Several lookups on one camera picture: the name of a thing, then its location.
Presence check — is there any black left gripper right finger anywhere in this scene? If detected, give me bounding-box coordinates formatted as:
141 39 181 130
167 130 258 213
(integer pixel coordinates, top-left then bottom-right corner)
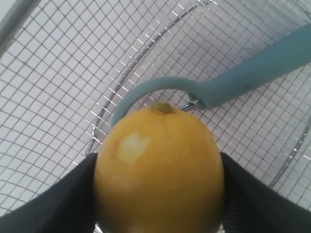
221 152 311 233

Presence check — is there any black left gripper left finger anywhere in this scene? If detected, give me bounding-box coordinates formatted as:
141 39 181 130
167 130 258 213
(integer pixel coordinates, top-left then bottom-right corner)
0 153 97 233

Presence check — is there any yellow lemon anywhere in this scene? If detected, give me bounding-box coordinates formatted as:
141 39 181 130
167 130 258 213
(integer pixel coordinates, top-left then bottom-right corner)
94 103 225 233

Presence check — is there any teal handled peeler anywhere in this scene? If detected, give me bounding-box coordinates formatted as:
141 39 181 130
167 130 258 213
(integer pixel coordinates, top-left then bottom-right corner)
111 24 311 125

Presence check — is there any oval steel mesh basket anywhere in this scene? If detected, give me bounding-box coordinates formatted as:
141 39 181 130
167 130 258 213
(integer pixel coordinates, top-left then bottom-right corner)
0 0 311 217

